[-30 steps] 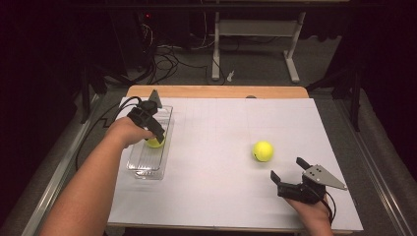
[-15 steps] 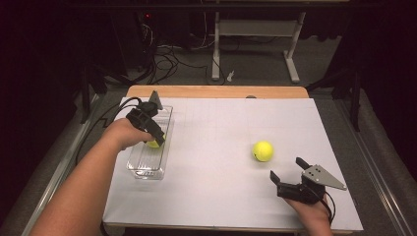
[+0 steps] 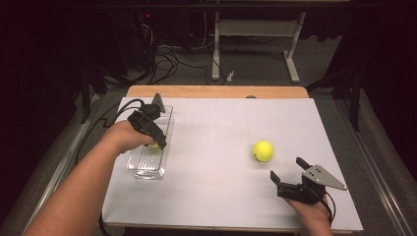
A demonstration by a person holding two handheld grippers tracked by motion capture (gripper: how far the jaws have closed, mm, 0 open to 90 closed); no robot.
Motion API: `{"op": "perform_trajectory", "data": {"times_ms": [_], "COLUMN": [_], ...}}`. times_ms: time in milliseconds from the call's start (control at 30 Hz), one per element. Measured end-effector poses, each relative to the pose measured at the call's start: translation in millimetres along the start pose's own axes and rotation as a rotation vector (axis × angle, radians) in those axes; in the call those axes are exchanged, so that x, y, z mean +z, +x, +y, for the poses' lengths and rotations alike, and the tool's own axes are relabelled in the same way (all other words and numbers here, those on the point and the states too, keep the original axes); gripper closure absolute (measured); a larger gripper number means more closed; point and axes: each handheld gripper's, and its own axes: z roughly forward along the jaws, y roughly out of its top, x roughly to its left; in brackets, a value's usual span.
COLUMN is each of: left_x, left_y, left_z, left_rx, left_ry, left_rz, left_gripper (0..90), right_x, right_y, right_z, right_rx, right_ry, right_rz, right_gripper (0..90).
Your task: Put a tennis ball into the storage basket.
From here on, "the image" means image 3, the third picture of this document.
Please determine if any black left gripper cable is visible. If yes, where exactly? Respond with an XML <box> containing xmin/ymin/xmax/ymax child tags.
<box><xmin>75</xmin><ymin>97</ymin><xmax>147</xmax><ymax>236</ymax></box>

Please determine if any person's left hand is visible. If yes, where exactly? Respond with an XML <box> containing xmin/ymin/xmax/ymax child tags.
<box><xmin>104</xmin><ymin>120</ymin><xmax>157</xmax><ymax>155</ymax></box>

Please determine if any black box with red light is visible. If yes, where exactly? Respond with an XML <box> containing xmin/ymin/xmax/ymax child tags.
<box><xmin>109</xmin><ymin>9</ymin><xmax>157</xmax><ymax>72</ymax></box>

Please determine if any clear plastic tray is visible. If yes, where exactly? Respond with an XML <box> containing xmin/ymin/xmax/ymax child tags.
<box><xmin>126</xmin><ymin>104</ymin><xmax>175</xmax><ymax>182</ymax></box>

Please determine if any black metal stand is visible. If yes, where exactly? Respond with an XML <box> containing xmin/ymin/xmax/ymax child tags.
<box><xmin>78</xmin><ymin>63</ymin><xmax>110</xmax><ymax>125</ymax></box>
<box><xmin>306</xmin><ymin>62</ymin><xmax>364</xmax><ymax>133</ymax></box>

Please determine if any bundle of floor cables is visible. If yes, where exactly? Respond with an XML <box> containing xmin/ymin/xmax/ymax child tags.
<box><xmin>141</xmin><ymin>19</ymin><xmax>228</xmax><ymax>87</ymax></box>

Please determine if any aluminium floor rail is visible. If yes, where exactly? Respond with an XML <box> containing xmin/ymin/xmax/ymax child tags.
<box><xmin>21</xmin><ymin>93</ymin><xmax>100</xmax><ymax>230</ymax></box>
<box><xmin>333</xmin><ymin>97</ymin><xmax>417</xmax><ymax>236</ymax></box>

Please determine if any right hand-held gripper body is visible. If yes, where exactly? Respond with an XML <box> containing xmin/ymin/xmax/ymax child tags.
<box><xmin>276</xmin><ymin>164</ymin><xmax>348</xmax><ymax>206</ymax></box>

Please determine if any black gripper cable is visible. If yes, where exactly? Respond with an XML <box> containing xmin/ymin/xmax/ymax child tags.
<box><xmin>319</xmin><ymin>191</ymin><xmax>337</xmax><ymax>226</ymax></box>
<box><xmin>75</xmin><ymin>97</ymin><xmax>147</xmax><ymax>236</ymax></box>

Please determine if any person's right hand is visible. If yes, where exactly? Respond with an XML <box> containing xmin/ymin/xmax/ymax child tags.
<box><xmin>284</xmin><ymin>196</ymin><xmax>331</xmax><ymax>226</ymax></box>

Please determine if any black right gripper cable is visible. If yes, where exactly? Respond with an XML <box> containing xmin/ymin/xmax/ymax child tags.
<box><xmin>319</xmin><ymin>191</ymin><xmax>337</xmax><ymax>226</ymax></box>

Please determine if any white metal desk frame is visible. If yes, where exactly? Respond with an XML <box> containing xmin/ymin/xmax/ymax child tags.
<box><xmin>210</xmin><ymin>11</ymin><xmax>308</xmax><ymax>84</ymax></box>

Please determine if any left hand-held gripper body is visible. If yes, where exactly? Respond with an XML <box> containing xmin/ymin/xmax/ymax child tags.
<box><xmin>127</xmin><ymin>92</ymin><xmax>166</xmax><ymax>136</ymax></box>

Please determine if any white board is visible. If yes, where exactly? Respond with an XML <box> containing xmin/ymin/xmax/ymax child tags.
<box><xmin>101</xmin><ymin>96</ymin><xmax>364</xmax><ymax>232</ymax></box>

